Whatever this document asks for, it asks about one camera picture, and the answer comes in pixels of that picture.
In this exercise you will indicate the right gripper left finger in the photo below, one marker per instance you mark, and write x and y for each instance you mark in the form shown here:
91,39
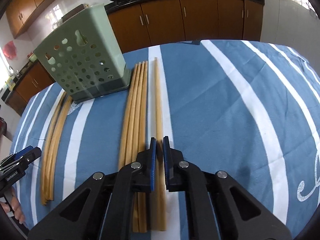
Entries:
137,177

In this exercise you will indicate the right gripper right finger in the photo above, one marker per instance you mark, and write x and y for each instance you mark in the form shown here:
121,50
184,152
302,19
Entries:
181,175

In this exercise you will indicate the wooden chopstick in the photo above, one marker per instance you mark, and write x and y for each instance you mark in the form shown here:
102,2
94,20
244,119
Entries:
132,112
49,192
161,218
47,147
135,142
122,153

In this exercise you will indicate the brown lower kitchen cabinets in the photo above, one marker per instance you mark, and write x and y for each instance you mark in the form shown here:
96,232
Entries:
160,22

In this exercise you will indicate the brown kitchen cabinets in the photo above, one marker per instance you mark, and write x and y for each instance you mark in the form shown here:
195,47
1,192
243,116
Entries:
22,13
160,22

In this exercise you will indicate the brown upper kitchen cabinets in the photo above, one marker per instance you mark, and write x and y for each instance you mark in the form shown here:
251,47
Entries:
22,13

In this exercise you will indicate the left hand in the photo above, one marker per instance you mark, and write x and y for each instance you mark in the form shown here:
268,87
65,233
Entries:
16,207

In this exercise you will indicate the blue white striped tablecloth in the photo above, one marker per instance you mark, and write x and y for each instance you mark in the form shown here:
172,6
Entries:
248,108

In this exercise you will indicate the green perforated utensil holder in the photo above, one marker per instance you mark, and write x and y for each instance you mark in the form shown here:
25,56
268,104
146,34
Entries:
83,56

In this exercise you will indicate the red plastic bag on wall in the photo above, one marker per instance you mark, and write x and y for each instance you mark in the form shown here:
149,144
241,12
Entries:
9,50

